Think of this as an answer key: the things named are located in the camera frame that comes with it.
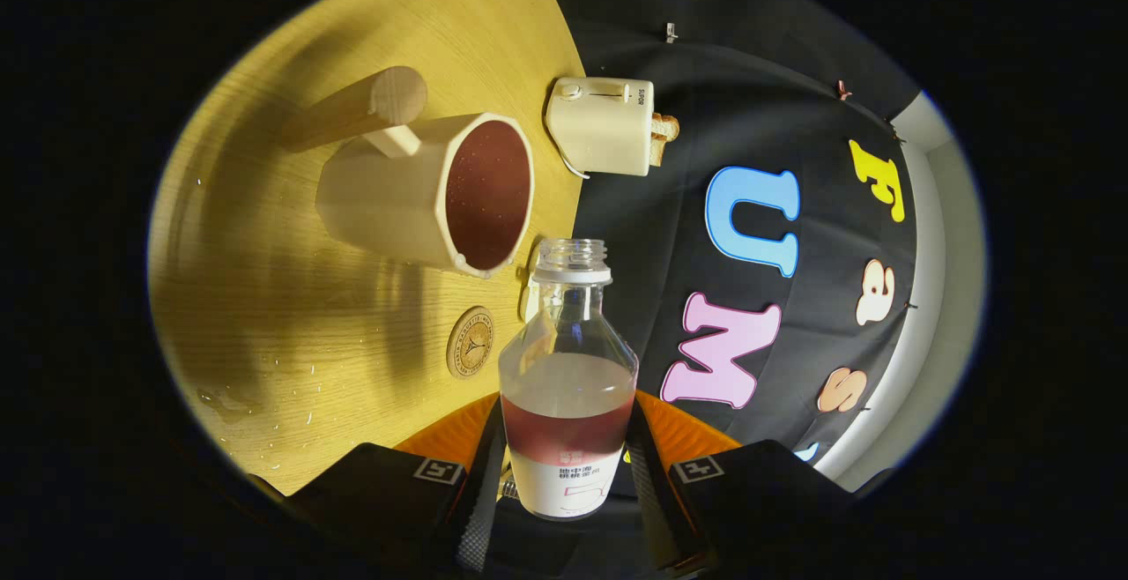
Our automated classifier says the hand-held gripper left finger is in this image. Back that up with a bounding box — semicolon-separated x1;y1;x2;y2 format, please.
251;393;510;576

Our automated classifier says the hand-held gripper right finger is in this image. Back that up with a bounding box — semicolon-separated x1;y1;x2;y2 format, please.
624;390;891;576

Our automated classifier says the round wooden coaster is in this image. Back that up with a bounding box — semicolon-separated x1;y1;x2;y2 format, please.
446;306;495;380

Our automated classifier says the clear juice bottle white label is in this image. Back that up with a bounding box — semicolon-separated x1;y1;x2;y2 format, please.
498;239;639;521

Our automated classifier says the cream cup with wooden handle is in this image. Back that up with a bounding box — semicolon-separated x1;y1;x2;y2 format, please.
280;66;536;279

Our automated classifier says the wooden table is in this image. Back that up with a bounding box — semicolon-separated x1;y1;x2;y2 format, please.
148;0;587;497

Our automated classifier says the black backdrop cloth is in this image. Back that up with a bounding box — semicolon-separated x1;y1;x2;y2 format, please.
529;0;922;475

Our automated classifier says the cream toaster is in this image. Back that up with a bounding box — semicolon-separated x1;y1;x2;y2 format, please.
545;77;656;177

